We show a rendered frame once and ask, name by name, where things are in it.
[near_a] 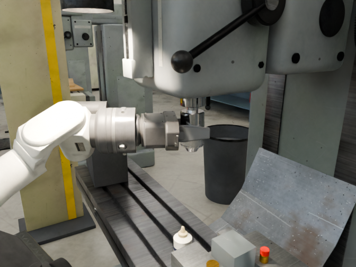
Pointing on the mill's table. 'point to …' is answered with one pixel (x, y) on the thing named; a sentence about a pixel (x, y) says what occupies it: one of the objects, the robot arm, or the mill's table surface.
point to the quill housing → (195, 79)
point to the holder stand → (107, 168)
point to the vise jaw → (190, 256)
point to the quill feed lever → (187, 56)
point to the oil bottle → (181, 239)
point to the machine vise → (252, 237)
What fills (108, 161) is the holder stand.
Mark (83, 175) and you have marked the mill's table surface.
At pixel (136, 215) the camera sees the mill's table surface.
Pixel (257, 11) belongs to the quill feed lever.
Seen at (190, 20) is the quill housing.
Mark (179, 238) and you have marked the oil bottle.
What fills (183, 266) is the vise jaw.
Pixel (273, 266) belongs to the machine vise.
